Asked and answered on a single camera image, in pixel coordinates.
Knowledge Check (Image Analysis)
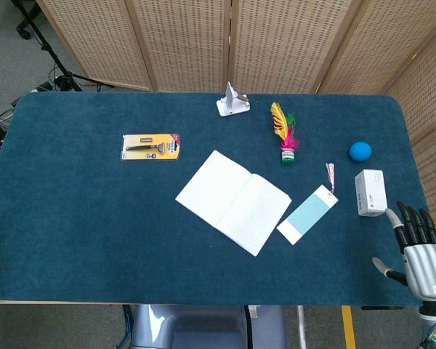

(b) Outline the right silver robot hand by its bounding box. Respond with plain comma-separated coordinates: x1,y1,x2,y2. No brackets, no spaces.
371,201,436,301

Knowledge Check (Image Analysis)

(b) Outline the wooden woven folding screen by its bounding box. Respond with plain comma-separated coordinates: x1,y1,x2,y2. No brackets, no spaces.
36,0,436,255

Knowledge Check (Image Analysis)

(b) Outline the dark blue table mat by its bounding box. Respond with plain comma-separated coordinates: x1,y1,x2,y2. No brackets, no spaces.
0,92,436,306

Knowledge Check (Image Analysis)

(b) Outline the razor in yellow blister pack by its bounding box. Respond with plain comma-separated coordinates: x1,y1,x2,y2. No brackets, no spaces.
121,132,182,161

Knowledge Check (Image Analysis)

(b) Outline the white cardboard box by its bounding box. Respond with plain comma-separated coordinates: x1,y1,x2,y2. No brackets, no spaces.
354,169,389,218

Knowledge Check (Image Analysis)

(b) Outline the grey-blue robot torso base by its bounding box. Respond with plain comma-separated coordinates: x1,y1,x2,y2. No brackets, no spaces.
129,304,288,349

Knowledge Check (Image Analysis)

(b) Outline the white table leg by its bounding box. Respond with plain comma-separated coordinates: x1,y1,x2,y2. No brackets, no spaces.
296,305,308,349

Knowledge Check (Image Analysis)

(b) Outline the blue foam ball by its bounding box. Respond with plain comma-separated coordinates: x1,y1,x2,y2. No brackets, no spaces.
349,141,373,162

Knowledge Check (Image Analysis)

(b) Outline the open white lined notebook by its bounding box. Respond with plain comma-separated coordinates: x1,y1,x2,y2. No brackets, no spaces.
174,149,293,257

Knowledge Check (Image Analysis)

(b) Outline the colourful feather shuttlecock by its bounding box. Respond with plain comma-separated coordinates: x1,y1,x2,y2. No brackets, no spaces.
270,102,301,164

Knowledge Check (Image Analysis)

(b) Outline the white folding phone stand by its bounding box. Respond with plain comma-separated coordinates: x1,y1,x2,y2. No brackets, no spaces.
216,81,251,118

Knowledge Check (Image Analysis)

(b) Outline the blue cable at robot base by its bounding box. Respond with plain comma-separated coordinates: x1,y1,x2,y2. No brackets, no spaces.
121,304,136,349

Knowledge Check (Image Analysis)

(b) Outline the black tripod stand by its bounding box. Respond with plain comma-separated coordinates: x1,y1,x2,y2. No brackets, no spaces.
10,0,115,92

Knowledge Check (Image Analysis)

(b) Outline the light blue bookmark with tassel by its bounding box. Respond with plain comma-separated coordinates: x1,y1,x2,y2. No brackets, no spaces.
276,163,339,246

